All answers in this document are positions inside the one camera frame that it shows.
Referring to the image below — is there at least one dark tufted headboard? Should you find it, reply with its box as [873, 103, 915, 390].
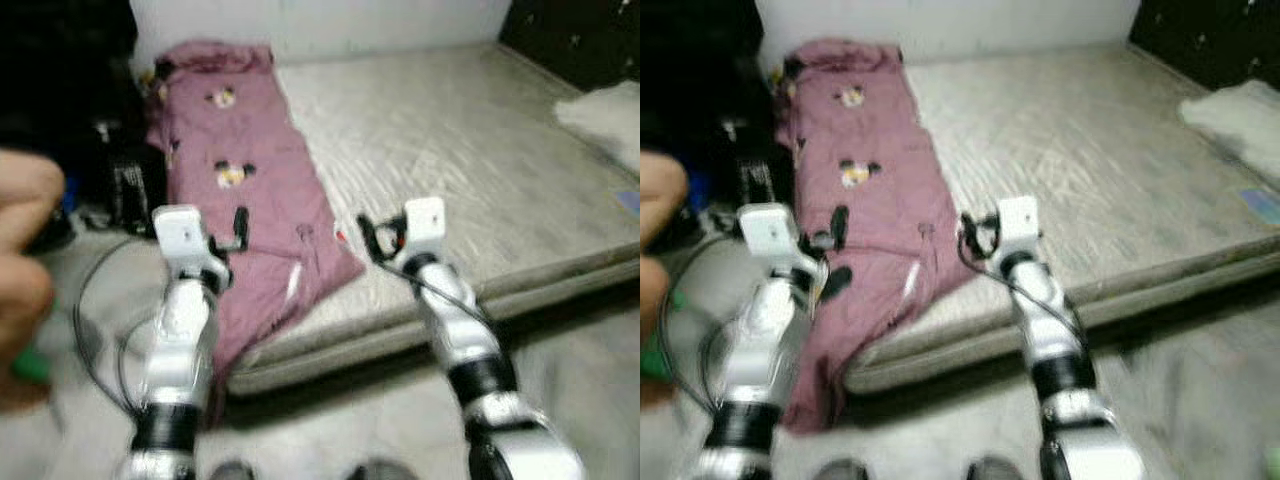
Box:
[1128, 0, 1280, 93]
[500, 0, 641, 94]

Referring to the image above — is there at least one black white print bag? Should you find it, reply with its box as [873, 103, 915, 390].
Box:
[718, 115, 793, 213]
[95, 120, 169, 239]

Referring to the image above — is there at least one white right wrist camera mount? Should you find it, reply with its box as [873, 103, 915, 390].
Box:
[390, 197, 447, 269]
[985, 196, 1042, 267]

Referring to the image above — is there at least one beige quilted mattress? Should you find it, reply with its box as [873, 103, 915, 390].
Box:
[225, 42, 641, 398]
[845, 42, 1280, 398]

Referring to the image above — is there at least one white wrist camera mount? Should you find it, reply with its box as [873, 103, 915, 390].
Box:
[738, 203, 827, 293]
[152, 205, 232, 293]
[985, 196, 1042, 267]
[390, 197, 447, 269]

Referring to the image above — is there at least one purple cartoon print blanket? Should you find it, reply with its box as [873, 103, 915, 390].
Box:
[775, 38, 978, 437]
[147, 40, 367, 401]

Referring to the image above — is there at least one cream lettered pillow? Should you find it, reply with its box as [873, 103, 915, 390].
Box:
[555, 80, 641, 153]
[1178, 80, 1280, 168]

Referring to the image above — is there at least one grey robot right leg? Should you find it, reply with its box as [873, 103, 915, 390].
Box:
[965, 456, 1026, 480]
[345, 457, 423, 480]

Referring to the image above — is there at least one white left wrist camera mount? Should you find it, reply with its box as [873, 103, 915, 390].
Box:
[152, 205, 232, 293]
[738, 203, 827, 293]

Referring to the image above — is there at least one person bare leg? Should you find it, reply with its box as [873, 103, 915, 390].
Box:
[640, 148, 693, 403]
[0, 148, 67, 373]

